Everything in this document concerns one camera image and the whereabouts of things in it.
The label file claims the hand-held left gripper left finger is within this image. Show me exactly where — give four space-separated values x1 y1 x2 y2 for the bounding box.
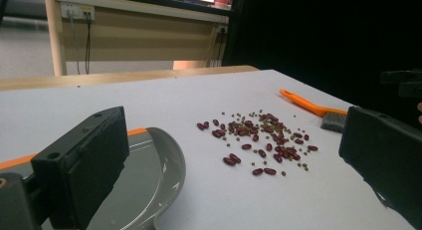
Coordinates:
30 106 130 230

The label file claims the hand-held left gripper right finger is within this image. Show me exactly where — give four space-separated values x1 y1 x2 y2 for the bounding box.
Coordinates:
338 106 422 230

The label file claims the grey dustpan with orange edge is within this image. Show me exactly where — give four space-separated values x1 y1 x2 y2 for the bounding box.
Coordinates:
0 126 187 230

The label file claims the orange-handled grey brush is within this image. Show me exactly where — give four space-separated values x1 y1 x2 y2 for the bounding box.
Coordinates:
279 89 348 134

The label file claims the scatter of small green beans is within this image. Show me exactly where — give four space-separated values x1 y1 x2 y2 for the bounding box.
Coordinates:
221 109 312 177

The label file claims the pile of red kidney beans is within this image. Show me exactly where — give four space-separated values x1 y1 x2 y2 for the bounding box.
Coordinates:
196 113 319 177

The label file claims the wooden table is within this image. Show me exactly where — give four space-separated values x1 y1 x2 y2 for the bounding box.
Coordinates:
0 65 260 92

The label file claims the black curtain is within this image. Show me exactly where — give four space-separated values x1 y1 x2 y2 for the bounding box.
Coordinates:
222 0 422 128

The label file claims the white table cover sheet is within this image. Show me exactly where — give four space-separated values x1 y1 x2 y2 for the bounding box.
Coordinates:
0 69 422 230

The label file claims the white power strip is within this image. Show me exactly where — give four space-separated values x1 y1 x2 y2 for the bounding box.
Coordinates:
60 1 96 21

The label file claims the black power cable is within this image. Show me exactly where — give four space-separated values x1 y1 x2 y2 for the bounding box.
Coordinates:
84 12 93 75

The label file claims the grey power cable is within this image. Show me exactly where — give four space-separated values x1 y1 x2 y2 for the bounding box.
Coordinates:
67 10 82 76

